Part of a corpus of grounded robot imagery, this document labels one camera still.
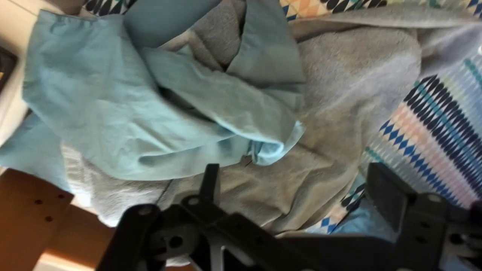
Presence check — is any wooden bunk bed frame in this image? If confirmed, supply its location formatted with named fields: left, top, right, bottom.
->
left=0, top=169, right=114, bottom=271

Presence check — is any teal pillow under towel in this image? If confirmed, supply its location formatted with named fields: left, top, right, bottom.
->
left=0, top=113, right=69, bottom=192

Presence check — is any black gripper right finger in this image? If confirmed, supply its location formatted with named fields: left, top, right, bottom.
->
left=284, top=163, right=482, bottom=271

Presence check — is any light blue pillowcase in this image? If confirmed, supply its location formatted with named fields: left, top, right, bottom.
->
left=22, top=0, right=304, bottom=181

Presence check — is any striped patterned bedspread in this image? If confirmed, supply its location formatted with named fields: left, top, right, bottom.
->
left=81, top=0, right=482, bottom=238

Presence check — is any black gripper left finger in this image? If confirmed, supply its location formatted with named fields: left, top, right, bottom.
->
left=95, top=163, right=283, bottom=271

